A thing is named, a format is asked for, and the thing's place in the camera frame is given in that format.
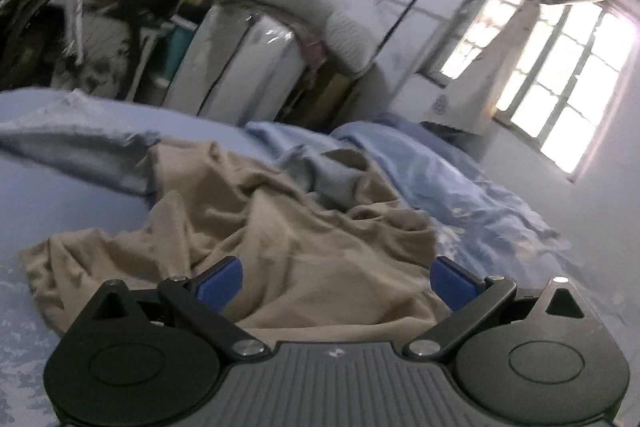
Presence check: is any beige cloth garment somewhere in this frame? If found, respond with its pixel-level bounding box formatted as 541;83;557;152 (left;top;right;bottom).
21;140;448;346

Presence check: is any blue patterned quilt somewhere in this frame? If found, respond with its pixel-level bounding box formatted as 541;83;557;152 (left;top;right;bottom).
244;111;574;278

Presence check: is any blue bed sheet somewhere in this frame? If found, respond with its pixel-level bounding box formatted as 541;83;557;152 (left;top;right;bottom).
0;86;626;427

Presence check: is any grey-blue garment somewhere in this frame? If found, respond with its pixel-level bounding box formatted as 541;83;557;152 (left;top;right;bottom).
1;88;370;209

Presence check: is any window with grid panes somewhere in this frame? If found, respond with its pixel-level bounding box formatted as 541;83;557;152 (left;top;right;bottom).
420;0;639;178

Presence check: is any brown cardboard box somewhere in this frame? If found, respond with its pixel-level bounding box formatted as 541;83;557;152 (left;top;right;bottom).
276;64;359;132

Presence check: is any beige window curtain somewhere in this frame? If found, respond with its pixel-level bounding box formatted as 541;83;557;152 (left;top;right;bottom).
424;0;602;134

